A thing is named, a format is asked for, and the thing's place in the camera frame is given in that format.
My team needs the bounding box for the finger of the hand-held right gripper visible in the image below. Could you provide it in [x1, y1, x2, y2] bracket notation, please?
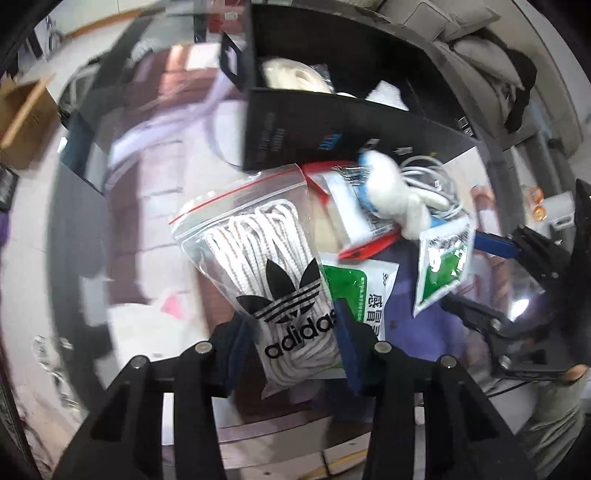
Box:
[441, 294, 514, 340]
[475, 225, 573, 287]

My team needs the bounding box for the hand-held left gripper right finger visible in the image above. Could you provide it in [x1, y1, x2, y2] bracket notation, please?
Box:
[333, 298, 541, 480]

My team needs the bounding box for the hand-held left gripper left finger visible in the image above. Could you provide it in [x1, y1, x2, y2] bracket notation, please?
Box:
[51, 316, 259, 480]

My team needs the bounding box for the green white medicine sachet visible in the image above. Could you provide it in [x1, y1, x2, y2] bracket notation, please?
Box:
[413, 217, 476, 317]
[321, 253, 400, 365]

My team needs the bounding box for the white cable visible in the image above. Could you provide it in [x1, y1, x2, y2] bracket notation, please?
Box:
[399, 154, 465, 221]

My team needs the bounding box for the clear bag of white shoelaces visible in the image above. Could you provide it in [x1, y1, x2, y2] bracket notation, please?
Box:
[168, 164, 345, 400]

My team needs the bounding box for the white plush toy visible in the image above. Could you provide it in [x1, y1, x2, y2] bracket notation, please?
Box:
[358, 150, 446, 241]

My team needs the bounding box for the red white tissue packet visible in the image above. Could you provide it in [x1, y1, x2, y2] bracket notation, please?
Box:
[302, 161, 400, 259]

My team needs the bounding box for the black cardboard storage box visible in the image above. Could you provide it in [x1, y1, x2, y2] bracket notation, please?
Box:
[221, 4, 478, 172]

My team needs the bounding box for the person's right forearm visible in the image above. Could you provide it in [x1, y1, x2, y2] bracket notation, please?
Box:
[521, 377, 588, 480]

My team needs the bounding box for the cream soft item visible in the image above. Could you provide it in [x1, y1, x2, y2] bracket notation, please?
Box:
[261, 56, 333, 93]

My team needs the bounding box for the beige sofa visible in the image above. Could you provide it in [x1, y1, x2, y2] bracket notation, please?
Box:
[379, 0, 585, 155]

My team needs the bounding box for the pile of clothes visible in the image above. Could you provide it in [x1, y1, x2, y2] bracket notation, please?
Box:
[431, 9, 539, 134]

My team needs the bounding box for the white cloth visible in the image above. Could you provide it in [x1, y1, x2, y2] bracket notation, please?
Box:
[367, 79, 409, 112]

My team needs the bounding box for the printed table mat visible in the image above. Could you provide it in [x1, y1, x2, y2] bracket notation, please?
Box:
[106, 44, 509, 462]

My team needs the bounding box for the dark flat panel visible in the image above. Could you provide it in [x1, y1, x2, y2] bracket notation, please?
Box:
[60, 110, 110, 195]

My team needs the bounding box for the brown cardboard box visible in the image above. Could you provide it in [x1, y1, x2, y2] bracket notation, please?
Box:
[0, 74, 58, 169]

